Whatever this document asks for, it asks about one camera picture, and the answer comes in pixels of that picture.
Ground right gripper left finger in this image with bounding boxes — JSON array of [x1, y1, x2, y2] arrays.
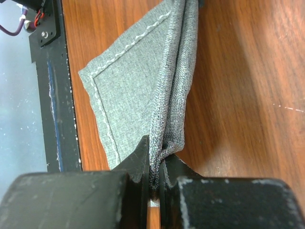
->
[[0, 135, 149, 229]]

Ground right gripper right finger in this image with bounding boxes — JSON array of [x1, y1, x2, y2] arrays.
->
[[159, 155, 305, 229]]

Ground grey cloth napkin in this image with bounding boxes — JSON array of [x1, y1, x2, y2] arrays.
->
[[79, 0, 199, 190]]

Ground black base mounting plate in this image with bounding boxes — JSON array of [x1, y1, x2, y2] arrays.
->
[[18, 0, 82, 172]]

